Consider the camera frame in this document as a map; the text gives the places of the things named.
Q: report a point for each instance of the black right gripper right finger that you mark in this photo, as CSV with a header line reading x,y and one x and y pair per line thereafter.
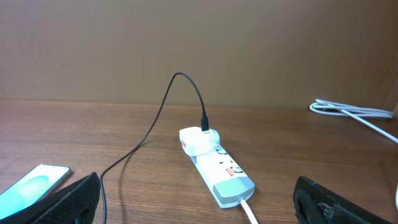
x,y
315,204

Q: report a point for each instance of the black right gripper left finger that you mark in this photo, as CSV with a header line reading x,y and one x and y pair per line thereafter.
x,y
76,203

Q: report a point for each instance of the Galaxy smartphone teal screen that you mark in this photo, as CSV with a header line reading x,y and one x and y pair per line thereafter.
x,y
32,187

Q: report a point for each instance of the white USB charger plug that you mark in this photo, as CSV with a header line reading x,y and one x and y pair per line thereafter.
x,y
196,142

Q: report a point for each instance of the white power strip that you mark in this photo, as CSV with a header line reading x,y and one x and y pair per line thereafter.
x,y
225,179

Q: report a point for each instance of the white cables table corner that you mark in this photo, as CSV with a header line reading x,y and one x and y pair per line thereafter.
x,y
358,113

